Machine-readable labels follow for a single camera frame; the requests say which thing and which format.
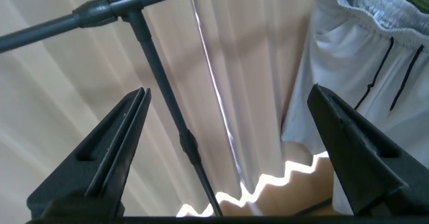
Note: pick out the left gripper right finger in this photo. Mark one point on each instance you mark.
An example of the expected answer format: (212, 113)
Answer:
(368, 163)

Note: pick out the beige curtain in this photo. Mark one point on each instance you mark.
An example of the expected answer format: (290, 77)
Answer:
(50, 100)

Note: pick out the black clothes rack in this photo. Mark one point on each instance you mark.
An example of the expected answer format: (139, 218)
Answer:
(157, 69)

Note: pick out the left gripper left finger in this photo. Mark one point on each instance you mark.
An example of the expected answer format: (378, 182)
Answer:
(100, 163)

